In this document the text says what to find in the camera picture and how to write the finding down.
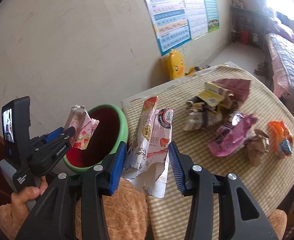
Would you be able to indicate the blue-framed alphabet wall poster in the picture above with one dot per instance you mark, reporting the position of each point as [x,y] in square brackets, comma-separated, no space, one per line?
[167,15]

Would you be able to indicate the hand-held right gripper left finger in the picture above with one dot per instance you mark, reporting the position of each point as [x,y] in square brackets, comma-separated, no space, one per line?
[117,167]

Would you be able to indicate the striped beige tablecloth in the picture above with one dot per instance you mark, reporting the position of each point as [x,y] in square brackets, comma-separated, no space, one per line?
[212,180]

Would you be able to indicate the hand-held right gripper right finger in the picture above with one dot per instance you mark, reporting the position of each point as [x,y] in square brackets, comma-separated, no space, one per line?
[175,167]

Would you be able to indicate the small white box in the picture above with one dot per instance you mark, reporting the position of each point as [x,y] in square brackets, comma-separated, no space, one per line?
[255,38]

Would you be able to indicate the person's left forearm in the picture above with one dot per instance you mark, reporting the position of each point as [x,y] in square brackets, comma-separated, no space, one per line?
[9,220]

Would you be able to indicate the green-edged chart wall poster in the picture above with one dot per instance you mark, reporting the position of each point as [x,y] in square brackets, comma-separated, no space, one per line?
[210,7]

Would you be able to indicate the yellow duck potty chair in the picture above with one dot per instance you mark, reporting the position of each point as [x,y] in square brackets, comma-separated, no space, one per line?
[175,65]

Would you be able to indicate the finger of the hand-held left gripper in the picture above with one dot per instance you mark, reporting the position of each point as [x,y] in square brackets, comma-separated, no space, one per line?
[54,134]
[65,135]

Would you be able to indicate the red box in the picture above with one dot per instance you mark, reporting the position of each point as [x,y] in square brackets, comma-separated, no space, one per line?
[245,37]

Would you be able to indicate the white strawberry milk carton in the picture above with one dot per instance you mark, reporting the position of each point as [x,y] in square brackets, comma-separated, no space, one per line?
[149,140]

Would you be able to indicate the bed with plaid quilt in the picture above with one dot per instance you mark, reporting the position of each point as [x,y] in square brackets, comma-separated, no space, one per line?
[287,65]

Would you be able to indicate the pink strawberry carton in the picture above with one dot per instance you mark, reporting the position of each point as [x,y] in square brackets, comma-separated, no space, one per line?
[80,130]

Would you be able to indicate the white chart wall poster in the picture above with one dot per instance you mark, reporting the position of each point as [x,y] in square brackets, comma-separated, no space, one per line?
[194,7]

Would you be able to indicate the red bucket with green rim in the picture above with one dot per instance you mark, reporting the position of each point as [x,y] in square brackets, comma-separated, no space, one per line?
[102,135]

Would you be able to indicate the magenta snack bag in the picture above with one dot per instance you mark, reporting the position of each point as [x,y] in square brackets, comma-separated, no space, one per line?
[227,137]

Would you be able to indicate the dark shelf unit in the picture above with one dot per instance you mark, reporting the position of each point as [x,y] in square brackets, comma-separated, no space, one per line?
[247,20]

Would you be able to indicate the purple pillow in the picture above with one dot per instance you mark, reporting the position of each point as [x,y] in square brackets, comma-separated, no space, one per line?
[284,31]

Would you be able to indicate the white underlay cloth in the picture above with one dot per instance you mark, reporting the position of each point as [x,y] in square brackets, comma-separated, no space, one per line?
[147,92]

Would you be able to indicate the pair of brown shoes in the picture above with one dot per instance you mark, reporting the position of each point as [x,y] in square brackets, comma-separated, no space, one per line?
[260,68]

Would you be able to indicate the brown paper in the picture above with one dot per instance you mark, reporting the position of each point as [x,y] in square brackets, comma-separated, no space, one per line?
[257,147]

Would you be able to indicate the person's left hand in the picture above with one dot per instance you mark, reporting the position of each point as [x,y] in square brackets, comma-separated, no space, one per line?
[29,195]

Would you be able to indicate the purple wrapper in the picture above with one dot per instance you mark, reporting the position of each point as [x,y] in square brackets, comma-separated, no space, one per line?
[237,87]

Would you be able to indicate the orange snack bag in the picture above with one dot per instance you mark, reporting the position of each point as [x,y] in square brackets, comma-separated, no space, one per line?
[279,137]

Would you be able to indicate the yellow carton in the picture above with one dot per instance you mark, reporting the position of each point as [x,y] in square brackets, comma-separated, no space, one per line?
[212,93]

